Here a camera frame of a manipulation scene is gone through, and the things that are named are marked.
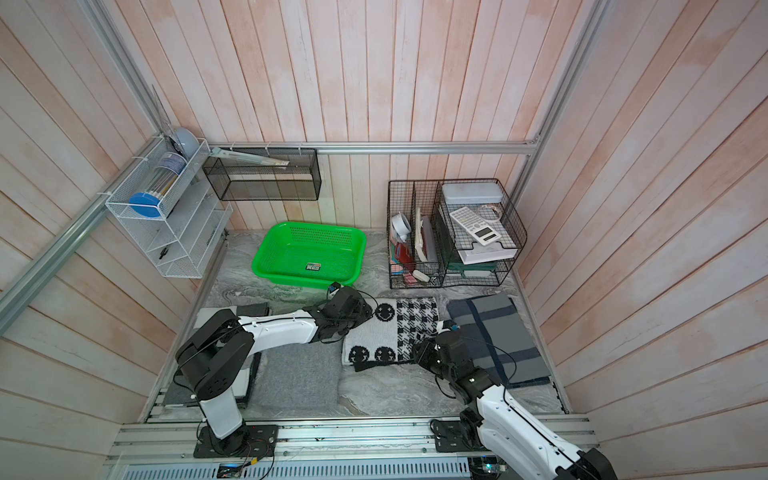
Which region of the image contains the white box in organizer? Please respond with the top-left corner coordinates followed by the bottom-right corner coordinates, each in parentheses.
top-left (442, 181), bottom-right (504, 205)

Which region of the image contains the grey round disc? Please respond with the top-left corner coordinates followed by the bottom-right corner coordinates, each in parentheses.
top-left (170, 127), bottom-right (200, 160)

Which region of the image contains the smiley houndstooth scarf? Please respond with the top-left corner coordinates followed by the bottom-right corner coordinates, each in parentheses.
top-left (341, 297), bottom-right (439, 371)

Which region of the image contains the navy grey striped scarf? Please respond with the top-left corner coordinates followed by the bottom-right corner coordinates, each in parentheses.
top-left (447, 293), bottom-right (551, 389)

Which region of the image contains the green plastic basket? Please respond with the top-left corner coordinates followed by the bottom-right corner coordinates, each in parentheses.
top-left (252, 221), bottom-right (367, 290)

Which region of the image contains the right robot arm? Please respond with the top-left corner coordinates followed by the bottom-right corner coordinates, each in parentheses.
top-left (413, 330), bottom-right (617, 479)

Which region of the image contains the black mesh wall basket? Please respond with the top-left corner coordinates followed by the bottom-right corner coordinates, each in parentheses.
top-left (203, 147), bottom-right (322, 201)

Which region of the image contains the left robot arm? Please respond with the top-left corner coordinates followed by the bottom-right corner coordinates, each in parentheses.
top-left (175, 286), bottom-right (374, 441)

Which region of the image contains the aluminium front rail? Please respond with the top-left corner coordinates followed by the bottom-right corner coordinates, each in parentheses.
top-left (107, 417), bottom-right (438, 464)

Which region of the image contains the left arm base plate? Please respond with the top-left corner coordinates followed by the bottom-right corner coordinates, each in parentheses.
top-left (193, 424), bottom-right (278, 459)

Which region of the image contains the black wire desk organizer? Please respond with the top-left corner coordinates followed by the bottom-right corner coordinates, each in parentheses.
top-left (387, 178), bottom-right (528, 289)

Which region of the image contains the white ruler strip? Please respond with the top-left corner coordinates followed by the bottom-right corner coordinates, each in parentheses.
top-left (210, 147), bottom-right (290, 167)

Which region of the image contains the white calculator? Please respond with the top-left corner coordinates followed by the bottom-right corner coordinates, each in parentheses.
top-left (450, 206), bottom-right (502, 246)

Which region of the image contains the white wire wall shelf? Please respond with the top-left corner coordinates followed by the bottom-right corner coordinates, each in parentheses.
top-left (106, 138), bottom-right (233, 279)

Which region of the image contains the blue capped clear tube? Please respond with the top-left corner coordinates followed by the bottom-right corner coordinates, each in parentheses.
top-left (129, 152), bottom-right (187, 218)

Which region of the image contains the white tape roll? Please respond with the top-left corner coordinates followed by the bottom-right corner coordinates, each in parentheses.
top-left (390, 212), bottom-right (412, 243)

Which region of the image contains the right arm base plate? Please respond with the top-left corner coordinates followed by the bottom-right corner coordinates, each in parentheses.
top-left (429, 419), bottom-right (514, 455)

